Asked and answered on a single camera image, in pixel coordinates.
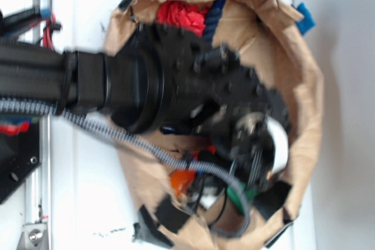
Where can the blue tape piece right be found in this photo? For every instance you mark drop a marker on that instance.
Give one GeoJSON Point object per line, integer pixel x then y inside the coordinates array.
{"type": "Point", "coordinates": [307, 22]}

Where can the red crumpled paper ball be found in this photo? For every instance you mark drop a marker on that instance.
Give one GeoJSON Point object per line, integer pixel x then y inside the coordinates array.
{"type": "Point", "coordinates": [180, 14]}

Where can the brown paper bag bin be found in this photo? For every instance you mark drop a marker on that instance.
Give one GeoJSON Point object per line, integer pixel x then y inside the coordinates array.
{"type": "Point", "coordinates": [267, 38]}

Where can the orange plastic toy carrot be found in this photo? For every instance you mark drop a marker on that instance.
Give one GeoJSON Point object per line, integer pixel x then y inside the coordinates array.
{"type": "Point", "coordinates": [181, 180]}

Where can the green wooden block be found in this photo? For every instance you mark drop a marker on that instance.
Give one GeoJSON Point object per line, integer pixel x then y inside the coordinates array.
{"type": "Point", "coordinates": [235, 199]}

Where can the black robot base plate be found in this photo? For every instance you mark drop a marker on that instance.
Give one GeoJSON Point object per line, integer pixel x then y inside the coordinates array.
{"type": "Point", "coordinates": [20, 154]}

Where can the metal corner bracket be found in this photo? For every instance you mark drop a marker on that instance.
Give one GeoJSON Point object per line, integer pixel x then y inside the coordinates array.
{"type": "Point", "coordinates": [34, 237]}

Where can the black tape patch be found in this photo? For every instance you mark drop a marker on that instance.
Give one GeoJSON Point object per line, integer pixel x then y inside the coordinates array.
{"type": "Point", "coordinates": [167, 215]}
{"type": "Point", "coordinates": [269, 202]}

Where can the black tape patch right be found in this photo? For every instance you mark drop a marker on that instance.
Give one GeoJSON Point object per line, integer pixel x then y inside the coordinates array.
{"type": "Point", "coordinates": [269, 202]}

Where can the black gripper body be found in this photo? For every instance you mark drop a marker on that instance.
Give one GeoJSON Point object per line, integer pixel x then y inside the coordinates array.
{"type": "Point", "coordinates": [247, 123]}

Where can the black tape patch bottom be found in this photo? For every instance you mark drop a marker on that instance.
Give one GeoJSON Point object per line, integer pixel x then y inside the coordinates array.
{"type": "Point", "coordinates": [167, 215]}

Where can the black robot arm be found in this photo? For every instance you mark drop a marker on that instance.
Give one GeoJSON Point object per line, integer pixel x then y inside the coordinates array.
{"type": "Point", "coordinates": [164, 79]}

